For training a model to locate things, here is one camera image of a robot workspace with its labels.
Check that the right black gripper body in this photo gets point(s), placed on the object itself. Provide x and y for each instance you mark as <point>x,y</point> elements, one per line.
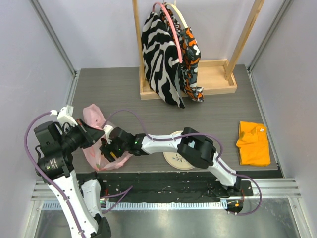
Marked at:
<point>108,150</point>

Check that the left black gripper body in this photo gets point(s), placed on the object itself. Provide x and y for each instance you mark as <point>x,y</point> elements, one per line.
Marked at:
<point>76,136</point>

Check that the pink plastic bag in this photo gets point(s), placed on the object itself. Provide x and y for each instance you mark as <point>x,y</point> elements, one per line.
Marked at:
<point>95,118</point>

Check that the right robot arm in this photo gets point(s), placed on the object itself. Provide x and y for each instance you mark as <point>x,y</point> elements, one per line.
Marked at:
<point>196,148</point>

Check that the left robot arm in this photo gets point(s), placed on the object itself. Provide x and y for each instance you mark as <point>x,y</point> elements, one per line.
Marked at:
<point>79,200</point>

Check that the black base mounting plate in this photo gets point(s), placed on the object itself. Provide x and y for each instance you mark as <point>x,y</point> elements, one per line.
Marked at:
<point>169,187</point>

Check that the cream and blue plate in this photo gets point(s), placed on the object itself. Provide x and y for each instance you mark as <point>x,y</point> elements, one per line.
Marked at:
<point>177,161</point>

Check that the black white zebra garment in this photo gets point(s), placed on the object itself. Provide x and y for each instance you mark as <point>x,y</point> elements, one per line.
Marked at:
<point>161,61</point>

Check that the wooden clothes rack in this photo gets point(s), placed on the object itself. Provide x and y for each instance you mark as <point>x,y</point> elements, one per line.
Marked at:
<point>216,76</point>

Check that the orange black patterned garment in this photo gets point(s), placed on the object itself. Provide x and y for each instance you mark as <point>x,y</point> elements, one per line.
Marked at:
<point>191,54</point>

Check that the pink hanger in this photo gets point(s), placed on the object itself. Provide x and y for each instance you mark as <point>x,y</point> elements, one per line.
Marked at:
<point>171,23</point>

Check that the orange folded cloth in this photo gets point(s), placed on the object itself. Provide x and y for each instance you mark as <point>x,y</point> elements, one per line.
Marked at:
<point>253,144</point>

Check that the cream wooden hanger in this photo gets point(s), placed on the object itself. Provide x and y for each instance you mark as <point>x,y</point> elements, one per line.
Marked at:
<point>183,21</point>

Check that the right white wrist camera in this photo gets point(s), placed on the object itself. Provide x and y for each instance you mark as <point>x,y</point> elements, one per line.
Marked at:
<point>108,129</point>

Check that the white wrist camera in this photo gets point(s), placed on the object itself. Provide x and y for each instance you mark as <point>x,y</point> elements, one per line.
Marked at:
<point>108,129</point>
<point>65,115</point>

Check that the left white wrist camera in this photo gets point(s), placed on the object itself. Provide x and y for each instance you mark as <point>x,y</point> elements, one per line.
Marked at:
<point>65,115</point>

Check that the white slotted cable duct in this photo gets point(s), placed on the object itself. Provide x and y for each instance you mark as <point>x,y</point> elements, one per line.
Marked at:
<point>122,206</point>

